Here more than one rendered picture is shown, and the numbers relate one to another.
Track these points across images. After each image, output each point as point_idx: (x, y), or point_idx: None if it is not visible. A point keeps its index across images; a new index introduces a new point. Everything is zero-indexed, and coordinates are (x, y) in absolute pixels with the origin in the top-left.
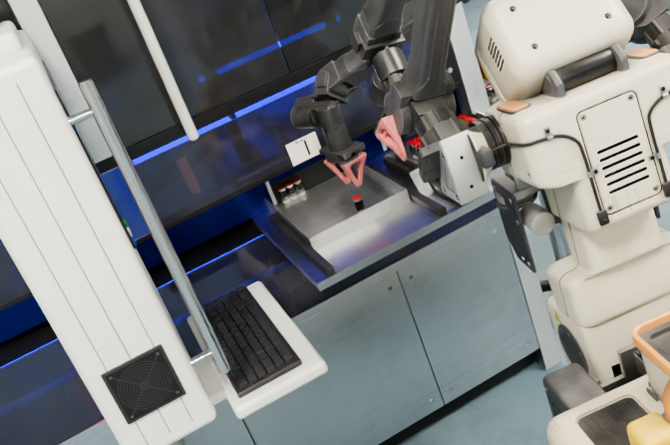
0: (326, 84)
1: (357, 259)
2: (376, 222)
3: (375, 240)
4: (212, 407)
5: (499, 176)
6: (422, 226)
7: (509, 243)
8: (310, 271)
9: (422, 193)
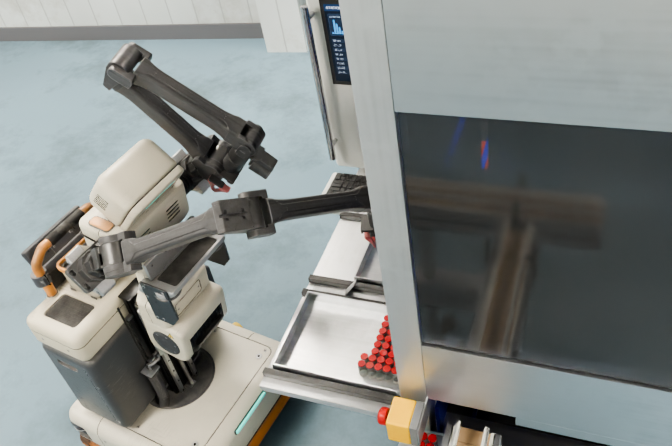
0: (366, 183)
1: (337, 231)
2: (360, 259)
3: (342, 246)
4: (337, 161)
5: (218, 236)
6: (318, 267)
7: None
8: (361, 213)
9: (347, 288)
